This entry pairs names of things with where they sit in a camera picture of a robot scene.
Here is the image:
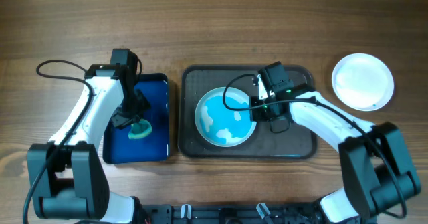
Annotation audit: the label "green yellow sponge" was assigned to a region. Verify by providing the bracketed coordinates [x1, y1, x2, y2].
[128, 119, 152, 140]

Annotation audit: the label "white plate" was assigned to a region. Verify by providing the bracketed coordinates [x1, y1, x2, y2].
[194, 87, 257, 148]
[332, 53, 395, 112]

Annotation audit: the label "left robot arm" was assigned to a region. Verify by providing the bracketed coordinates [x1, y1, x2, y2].
[22, 62, 150, 223]

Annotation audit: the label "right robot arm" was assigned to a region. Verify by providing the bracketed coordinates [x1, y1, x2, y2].
[250, 84, 421, 223]

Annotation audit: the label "blue water basin tray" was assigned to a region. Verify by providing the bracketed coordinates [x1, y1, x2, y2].
[102, 73, 169, 164]

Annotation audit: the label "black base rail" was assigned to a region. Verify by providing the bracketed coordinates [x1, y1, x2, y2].
[132, 202, 330, 224]

